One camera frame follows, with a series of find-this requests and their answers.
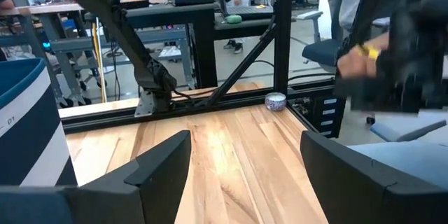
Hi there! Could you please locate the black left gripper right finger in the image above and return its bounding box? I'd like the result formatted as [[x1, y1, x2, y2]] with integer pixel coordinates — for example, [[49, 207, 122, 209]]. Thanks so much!
[[300, 130, 448, 224]]

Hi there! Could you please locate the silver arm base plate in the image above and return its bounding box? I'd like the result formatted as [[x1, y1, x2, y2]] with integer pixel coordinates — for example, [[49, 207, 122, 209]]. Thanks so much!
[[134, 89, 155, 118]]

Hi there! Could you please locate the blue chair seat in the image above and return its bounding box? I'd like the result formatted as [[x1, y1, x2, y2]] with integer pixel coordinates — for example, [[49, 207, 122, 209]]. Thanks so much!
[[369, 118, 448, 144]]

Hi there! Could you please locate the black control box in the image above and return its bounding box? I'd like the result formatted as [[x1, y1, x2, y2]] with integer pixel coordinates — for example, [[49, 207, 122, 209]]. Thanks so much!
[[289, 86, 347, 139]]

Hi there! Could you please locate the green oval object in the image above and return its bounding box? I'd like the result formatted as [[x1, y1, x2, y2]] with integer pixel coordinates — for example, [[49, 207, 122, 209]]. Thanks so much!
[[224, 14, 244, 25]]

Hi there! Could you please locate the person's hand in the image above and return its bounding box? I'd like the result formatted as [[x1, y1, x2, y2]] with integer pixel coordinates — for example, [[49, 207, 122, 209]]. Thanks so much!
[[337, 31, 390, 80]]

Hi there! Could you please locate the navy white striped fabric basket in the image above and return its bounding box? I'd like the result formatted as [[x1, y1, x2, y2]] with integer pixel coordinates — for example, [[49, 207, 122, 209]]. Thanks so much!
[[0, 57, 78, 187]]

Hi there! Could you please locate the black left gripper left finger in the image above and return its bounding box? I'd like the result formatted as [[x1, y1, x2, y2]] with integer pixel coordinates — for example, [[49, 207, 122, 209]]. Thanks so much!
[[0, 129, 192, 224]]

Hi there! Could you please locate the black aluminium table frame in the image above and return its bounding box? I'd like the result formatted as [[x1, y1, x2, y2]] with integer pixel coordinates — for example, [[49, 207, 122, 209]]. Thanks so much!
[[61, 0, 337, 134]]

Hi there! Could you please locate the blue office chair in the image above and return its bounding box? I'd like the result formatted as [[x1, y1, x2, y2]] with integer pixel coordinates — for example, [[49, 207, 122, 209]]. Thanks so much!
[[296, 0, 361, 75]]

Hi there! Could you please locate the grey metal workbench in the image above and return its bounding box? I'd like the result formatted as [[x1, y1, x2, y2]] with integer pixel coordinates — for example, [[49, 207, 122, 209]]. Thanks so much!
[[0, 3, 194, 109]]

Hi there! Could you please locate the person in dark jacket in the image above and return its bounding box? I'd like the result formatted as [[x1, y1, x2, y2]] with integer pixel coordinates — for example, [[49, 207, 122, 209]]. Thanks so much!
[[334, 0, 448, 114]]

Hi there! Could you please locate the yellow pole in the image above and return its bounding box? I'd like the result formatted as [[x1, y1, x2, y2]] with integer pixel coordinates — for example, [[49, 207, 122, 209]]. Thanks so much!
[[91, 16, 109, 104]]

